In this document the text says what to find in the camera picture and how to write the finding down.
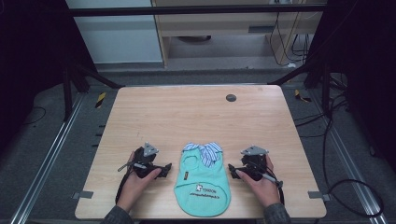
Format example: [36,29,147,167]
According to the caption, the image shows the person's left hand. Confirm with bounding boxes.
[116,151,163,214]

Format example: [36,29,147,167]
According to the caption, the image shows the light wooden desk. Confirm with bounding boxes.
[150,0,328,67]

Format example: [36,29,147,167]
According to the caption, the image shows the black horizontal frame bar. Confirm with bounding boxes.
[68,3,328,18]

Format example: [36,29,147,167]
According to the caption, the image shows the black hanging desk cables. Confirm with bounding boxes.
[269,0,312,67]

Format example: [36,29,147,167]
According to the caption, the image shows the aluminium floor rail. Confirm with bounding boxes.
[307,88,390,224]
[8,92,87,224]

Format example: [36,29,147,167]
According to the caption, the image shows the teal pet shirt striped collar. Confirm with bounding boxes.
[173,141,233,218]

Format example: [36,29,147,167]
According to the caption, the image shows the black floor cable loop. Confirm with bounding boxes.
[320,92,385,218]

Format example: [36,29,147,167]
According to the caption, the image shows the black metal stand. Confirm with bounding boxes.
[61,60,124,122]
[269,60,334,119]

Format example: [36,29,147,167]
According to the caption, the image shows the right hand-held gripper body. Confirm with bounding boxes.
[239,145,270,182]

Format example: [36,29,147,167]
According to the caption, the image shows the hand-held gripper black cable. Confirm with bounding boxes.
[248,161,286,205]
[114,160,148,205]

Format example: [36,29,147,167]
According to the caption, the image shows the person's right hand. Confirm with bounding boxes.
[234,154,281,209]

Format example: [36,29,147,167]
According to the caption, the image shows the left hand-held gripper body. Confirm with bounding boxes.
[133,142,163,179]

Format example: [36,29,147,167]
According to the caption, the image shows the thin black floor cable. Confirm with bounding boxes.
[21,105,48,126]

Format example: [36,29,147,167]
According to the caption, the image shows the grey metal table bracket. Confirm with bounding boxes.
[71,190,94,201]
[307,190,332,203]

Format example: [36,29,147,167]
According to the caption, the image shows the left hand-held gripper black cable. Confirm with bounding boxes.
[114,160,148,205]

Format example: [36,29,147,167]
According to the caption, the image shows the yellow black striped tape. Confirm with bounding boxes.
[294,89,312,104]
[94,91,107,109]

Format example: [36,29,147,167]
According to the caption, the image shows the right hand-held gripper black cable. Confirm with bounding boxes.
[248,161,286,205]

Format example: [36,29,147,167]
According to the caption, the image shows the white cabinet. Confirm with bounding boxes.
[64,0,163,64]

